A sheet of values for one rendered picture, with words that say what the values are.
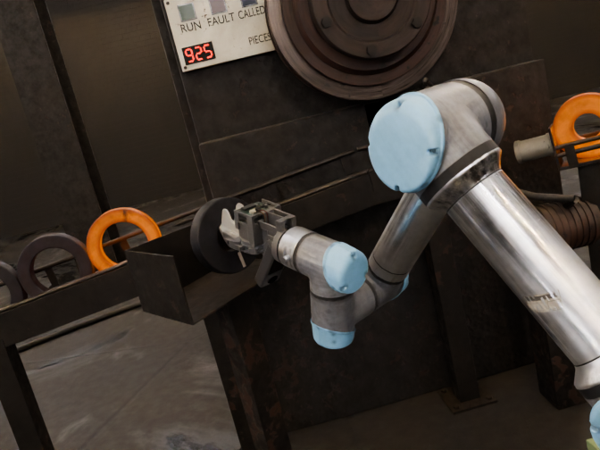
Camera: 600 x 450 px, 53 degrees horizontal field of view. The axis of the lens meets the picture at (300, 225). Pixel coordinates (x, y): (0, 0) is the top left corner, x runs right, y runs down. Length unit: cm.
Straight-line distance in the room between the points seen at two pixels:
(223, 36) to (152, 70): 603
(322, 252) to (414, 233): 15
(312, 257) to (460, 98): 36
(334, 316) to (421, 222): 21
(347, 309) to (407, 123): 40
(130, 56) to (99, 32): 44
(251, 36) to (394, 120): 93
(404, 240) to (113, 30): 692
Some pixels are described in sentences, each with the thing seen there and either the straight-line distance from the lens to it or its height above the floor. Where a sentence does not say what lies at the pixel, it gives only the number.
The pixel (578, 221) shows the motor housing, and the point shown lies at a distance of 160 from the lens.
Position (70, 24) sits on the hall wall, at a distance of 786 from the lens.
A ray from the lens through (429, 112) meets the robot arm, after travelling 74.
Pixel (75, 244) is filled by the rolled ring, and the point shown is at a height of 71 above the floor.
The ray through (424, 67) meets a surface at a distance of 158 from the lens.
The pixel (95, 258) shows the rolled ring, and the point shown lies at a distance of 160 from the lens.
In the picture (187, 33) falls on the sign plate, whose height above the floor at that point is 115.
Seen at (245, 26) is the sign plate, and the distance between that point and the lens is 165.
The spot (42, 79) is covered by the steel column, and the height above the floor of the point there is 136.
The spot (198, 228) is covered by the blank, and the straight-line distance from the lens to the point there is 118.
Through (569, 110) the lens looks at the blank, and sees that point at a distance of 160.
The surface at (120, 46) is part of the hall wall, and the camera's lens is 772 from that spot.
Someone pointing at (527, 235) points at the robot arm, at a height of 73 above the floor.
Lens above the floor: 96
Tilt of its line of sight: 13 degrees down
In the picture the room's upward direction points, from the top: 14 degrees counter-clockwise
